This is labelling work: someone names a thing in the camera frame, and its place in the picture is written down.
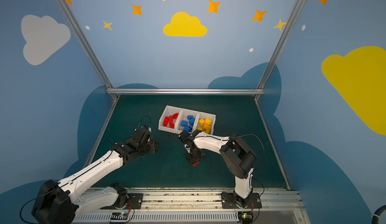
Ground yellow lego brick studs up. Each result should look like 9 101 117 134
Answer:
203 124 212 131

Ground red long lego brick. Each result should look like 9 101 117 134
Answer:
169 115 174 125

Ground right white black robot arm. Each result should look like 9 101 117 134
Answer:
179 130 257 201

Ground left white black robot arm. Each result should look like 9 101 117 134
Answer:
31 140 159 224

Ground white three-compartment bin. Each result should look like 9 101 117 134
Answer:
158 105 216 134

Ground left circuit board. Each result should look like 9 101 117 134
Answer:
109 212 129 224

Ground circuit board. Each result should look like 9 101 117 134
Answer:
109 212 129 224
237 212 253 224

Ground right circuit board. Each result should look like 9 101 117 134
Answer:
237 212 253 224

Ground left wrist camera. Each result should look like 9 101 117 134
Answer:
140 125 151 135

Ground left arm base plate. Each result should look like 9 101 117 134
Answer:
120 193 143 210

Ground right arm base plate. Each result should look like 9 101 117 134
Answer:
221 192 262 209

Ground aluminium frame back bar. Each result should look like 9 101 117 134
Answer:
106 88 264 95

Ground aluminium front rail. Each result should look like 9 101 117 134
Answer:
72 188 311 224

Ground aluminium frame left post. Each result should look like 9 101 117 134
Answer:
55 0 114 90

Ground aluminium frame post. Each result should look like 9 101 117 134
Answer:
55 0 114 90
254 0 307 103

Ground aluminium frame right post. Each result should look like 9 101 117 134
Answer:
254 0 307 103

